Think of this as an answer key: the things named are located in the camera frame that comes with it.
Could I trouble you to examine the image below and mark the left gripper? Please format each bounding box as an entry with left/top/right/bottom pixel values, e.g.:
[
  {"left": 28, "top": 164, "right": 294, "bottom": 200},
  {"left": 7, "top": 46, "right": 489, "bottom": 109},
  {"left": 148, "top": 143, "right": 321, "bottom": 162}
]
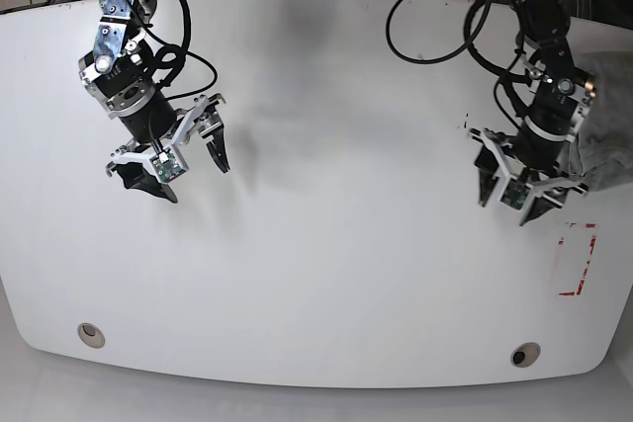
[{"left": 468, "top": 128, "right": 588, "bottom": 226}]

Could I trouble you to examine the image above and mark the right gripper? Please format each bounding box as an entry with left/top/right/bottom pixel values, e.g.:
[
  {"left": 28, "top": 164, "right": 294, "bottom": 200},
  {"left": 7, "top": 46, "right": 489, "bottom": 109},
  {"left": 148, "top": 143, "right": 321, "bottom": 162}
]
[{"left": 106, "top": 93, "right": 230, "bottom": 204}]

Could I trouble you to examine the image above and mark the grey t-shirt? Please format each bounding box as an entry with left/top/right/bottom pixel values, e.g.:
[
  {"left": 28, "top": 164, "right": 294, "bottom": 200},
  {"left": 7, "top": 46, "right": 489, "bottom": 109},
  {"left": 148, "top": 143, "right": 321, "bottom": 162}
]
[{"left": 562, "top": 51, "right": 632, "bottom": 192}]

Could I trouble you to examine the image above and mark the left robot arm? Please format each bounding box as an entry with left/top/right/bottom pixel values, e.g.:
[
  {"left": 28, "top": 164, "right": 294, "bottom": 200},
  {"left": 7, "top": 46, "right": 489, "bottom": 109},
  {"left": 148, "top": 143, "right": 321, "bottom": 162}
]
[{"left": 387, "top": 0, "right": 596, "bottom": 225}]

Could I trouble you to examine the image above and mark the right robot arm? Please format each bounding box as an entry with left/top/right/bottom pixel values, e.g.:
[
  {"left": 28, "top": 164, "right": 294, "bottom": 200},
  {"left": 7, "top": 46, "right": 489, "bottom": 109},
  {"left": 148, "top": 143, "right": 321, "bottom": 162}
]
[{"left": 79, "top": 0, "right": 230, "bottom": 204}]

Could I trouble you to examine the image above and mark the red tape rectangle marking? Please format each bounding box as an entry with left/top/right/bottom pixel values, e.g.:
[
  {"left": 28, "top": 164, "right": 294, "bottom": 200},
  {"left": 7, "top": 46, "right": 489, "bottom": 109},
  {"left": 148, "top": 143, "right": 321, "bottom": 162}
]
[{"left": 552, "top": 222, "right": 599, "bottom": 296}]

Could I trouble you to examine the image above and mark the right table grommet hole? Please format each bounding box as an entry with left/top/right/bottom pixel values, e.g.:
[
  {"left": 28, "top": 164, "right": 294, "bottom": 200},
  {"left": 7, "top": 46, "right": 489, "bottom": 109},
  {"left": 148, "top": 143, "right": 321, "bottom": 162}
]
[{"left": 510, "top": 342, "right": 541, "bottom": 369}]

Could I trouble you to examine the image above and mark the table grommet hole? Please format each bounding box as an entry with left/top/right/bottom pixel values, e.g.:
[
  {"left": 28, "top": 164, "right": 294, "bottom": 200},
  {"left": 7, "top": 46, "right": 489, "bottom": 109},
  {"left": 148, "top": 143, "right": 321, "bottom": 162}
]
[
  {"left": 510, "top": 342, "right": 541, "bottom": 369},
  {"left": 77, "top": 323, "right": 105, "bottom": 349}
]

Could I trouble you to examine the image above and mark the left table grommet hole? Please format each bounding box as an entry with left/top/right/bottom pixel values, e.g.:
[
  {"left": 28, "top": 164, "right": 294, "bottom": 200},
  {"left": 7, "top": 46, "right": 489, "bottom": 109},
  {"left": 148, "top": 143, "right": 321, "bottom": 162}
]
[{"left": 77, "top": 323, "right": 105, "bottom": 349}]

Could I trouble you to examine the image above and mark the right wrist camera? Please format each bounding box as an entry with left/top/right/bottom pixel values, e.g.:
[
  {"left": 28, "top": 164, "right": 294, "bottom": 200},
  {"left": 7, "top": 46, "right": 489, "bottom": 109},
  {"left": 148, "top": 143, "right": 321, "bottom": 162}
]
[{"left": 150, "top": 147, "right": 189, "bottom": 184}]

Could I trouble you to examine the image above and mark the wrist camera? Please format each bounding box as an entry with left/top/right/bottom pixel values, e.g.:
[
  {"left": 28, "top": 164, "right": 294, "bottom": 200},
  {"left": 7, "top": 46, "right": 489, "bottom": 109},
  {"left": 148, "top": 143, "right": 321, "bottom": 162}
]
[
  {"left": 150, "top": 147, "right": 189, "bottom": 184},
  {"left": 499, "top": 177, "right": 533, "bottom": 211}
]

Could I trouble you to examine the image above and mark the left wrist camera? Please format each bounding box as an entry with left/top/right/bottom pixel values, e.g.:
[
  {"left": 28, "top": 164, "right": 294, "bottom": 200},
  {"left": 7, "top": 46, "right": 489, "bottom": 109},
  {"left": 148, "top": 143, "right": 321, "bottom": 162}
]
[{"left": 499, "top": 177, "right": 533, "bottom": 211}]

